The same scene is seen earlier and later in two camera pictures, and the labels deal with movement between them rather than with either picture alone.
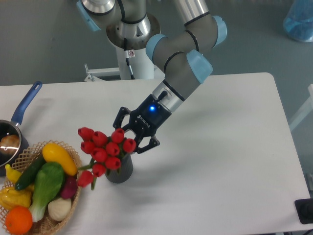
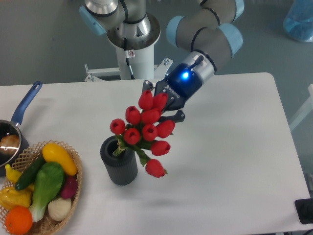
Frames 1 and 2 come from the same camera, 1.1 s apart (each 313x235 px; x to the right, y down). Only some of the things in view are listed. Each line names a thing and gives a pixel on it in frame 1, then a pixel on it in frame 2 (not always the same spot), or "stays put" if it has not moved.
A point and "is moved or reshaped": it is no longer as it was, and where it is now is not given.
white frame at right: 305,110 stays put
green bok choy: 49,179 stays put
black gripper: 145,120 → 180,83
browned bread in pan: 9,144 stays put
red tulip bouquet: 105,152 is moved or reshaped
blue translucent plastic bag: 298,22 stays put
